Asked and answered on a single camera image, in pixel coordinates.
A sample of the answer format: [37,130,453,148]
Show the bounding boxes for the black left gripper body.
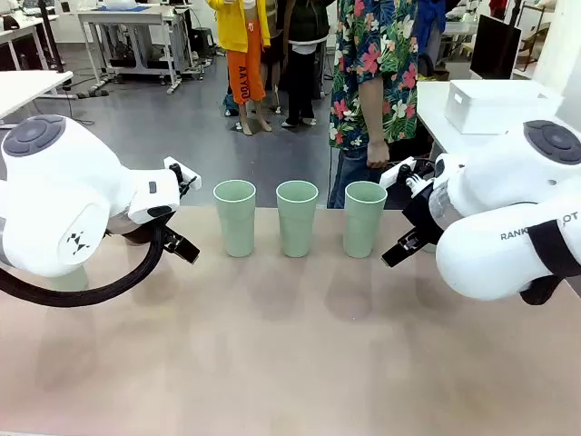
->
[106,213,159,247]

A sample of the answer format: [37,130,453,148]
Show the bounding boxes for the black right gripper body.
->
[400,174,444,240]

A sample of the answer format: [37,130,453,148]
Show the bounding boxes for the white plastic basket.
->
[443,79,566,135]

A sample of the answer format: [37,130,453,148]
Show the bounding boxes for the person's right forearm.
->
[358,79,387,146]

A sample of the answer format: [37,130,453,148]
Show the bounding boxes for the person's right hand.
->
[365,139,391,171]

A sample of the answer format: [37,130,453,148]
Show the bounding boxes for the white table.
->
[0,70,74,120]
[415,80,566,160]

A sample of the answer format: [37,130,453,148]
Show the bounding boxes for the person in floral shirt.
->
[327,0,421,209]

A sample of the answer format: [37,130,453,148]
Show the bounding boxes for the black monitor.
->
[468,13,523,81]

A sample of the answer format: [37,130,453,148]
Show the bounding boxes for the blue jacket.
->
[416,0,448,69]

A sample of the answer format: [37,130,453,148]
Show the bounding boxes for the person in black clothes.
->
[271,0,331,129]

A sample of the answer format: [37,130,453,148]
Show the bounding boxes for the black stand pole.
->
[36,0,65,74]

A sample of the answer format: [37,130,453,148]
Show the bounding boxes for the mannequin yellow jacket orange shorts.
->
[206,0,274,136]

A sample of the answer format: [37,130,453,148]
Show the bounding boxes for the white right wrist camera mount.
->
[379,156,428,192]

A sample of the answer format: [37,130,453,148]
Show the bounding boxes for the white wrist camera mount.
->
[379,156,428,192]
[162,156,202,193]

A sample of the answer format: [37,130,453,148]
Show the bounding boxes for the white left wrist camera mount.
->
[162,156,202,193]

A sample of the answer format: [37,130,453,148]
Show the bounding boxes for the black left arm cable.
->
[0,217,178,309]

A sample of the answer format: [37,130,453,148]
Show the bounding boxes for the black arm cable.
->
[0,217,178,309]
[519,221,581,306]

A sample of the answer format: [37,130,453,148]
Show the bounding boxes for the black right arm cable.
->
[519,221,581,306]

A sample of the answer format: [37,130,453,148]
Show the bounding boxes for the white metal frame desk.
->
[75,6,194,95]

